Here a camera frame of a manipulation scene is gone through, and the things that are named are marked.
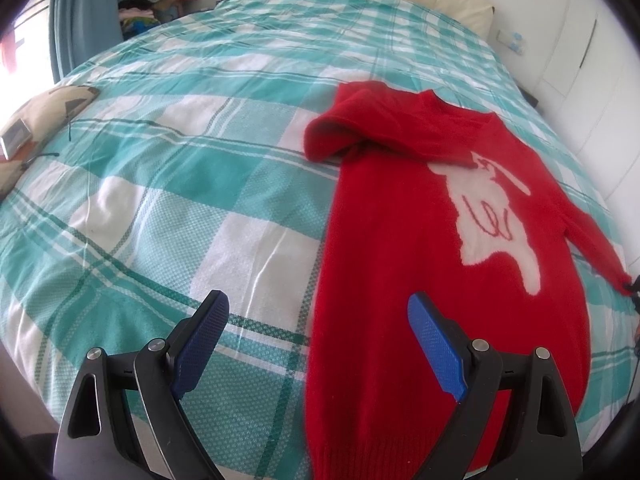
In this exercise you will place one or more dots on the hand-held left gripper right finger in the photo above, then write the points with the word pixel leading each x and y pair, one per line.
pixel 437 345

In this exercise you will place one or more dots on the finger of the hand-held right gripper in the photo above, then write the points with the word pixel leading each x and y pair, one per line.
pixel 634 287

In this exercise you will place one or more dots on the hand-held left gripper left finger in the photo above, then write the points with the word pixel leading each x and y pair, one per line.
pixel 200 340

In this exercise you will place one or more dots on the red knit sweater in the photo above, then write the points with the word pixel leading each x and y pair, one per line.
pixel 400 260

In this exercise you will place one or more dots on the teal plaid bedspread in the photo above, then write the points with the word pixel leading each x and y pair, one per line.
pixel 175 160

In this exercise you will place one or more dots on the small silver box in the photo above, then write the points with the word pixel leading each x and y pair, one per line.
pixel 15 137

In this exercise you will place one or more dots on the beige patterned cushion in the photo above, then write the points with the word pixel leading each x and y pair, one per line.
pixel 55 105

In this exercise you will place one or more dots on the blue curtain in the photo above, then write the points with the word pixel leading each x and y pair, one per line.
pixel 80 10

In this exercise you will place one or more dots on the wall outlet with blue stickers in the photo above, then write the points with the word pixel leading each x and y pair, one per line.
pixel 512 42

